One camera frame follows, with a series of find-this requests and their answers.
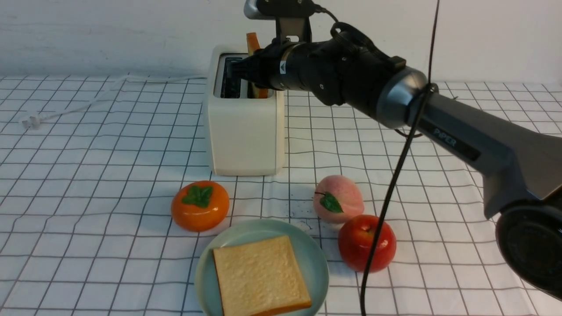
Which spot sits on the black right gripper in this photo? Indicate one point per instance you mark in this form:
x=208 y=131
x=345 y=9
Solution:
x=278 y=66

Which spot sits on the toast slice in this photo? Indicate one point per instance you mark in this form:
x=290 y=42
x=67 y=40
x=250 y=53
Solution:
x=252 y=46
x=260 y=278

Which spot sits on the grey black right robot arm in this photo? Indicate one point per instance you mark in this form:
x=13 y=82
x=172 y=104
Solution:
x=521 y=169

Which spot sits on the white two-slot toaster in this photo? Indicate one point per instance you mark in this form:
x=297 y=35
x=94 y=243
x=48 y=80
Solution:
x=245 y=136

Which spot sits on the pink peach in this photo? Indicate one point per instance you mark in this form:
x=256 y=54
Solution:
x=337 y=199

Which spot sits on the orange persimmon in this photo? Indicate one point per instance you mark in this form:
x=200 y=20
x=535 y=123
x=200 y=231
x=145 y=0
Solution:
x=200 y=206

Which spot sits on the red apple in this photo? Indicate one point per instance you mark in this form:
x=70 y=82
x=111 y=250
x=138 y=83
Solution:
x=356 y=238

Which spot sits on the light green plate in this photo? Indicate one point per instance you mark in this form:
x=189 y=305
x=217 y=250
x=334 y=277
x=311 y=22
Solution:
x=308 y=254

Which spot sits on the white grid tablecloth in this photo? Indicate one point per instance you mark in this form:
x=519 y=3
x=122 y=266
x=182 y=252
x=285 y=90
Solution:
x=86 y=227

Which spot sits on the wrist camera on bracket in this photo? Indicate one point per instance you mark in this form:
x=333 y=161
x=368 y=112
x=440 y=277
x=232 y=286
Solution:
x=292 y=17

